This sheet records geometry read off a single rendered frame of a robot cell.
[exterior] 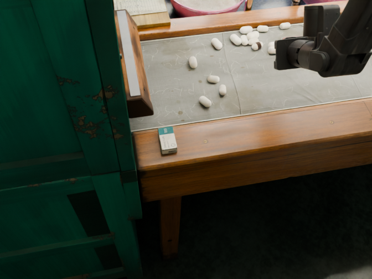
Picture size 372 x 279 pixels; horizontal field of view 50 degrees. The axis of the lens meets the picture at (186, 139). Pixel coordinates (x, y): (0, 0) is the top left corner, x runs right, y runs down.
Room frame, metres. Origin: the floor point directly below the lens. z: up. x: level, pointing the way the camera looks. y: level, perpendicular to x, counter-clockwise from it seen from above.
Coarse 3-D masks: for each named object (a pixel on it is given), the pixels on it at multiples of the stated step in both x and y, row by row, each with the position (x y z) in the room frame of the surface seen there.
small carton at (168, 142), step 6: (162, 132) 0.50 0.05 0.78; (168, 132) 0.50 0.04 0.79; (162, 138) 0.48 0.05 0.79; (168, 138) 0.48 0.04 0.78; (174, 138) 0.48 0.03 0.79; (162, 144) 0.46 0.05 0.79; (168, 144) 0.47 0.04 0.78; (174, 144) 0.47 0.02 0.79; (162, 150) 0.45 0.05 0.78; (168, 150) 0.45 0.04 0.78; (174, 150) 0.46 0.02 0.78
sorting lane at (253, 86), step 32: (224, 32) 0.89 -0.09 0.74; (288, 32) 0.91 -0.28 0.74; (160, 64) 0.75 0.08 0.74; (224, 64) 0.76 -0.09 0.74; (256, 64) 0.77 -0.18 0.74; (160, 96) 0.64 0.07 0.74; (192, 96) 0.64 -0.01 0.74; (224, 96) 0.65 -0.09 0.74; (256, 96) 0.66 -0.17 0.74; (288, 96) 0.67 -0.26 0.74; (320, 96) 0.67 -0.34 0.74; (352, 96) 0.68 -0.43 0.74
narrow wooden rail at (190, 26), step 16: (208, 16) 0.93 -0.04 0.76; (224, 16) 0.93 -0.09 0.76; (240, 16) 0.94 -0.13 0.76; (256, 16) 0.94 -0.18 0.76; (272, 16) 0.95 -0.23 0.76; (288, 16) 0.95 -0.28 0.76; (144, 32) 0.84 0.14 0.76; (160, 32) 0.85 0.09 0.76; (176, 32) 0.86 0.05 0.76; (192, 32) 0.87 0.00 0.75; (208, 32) 0.88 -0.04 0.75
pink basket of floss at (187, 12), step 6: (174, 0) 0.98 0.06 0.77; (174, 6) 1.00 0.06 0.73; (180, 6) 0.96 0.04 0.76; (186, 6) 0.96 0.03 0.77; (234, 6) 0.97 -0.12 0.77; (180, 12) 0.98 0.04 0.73; (186, 12) 0.97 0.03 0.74; (192, 12) 0.95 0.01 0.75; (198, 12) 0.94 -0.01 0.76; (204, 12) 0.94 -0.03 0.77; (210, 12) 0.94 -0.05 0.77; (216, 12) 0.94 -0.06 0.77; (222, 12) 0.95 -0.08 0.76; (228, 12) 0.97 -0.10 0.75
